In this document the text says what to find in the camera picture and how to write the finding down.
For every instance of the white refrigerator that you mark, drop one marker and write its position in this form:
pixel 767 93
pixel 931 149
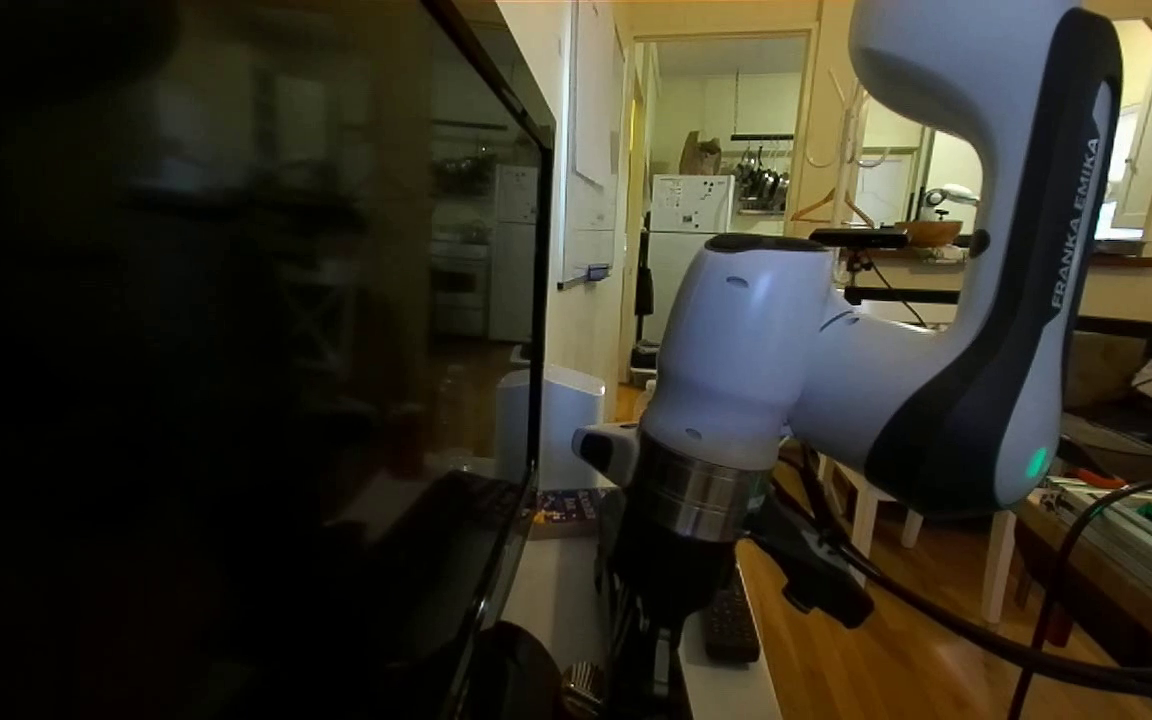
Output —
pixel 686 213

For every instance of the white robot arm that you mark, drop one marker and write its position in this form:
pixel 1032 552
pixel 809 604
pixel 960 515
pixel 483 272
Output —
pixel 770 345

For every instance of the white waste bin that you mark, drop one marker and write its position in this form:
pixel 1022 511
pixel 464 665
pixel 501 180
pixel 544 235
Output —
pixel 553 429

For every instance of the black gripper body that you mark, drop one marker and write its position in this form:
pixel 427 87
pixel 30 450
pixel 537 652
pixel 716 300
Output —
pixel 660 582

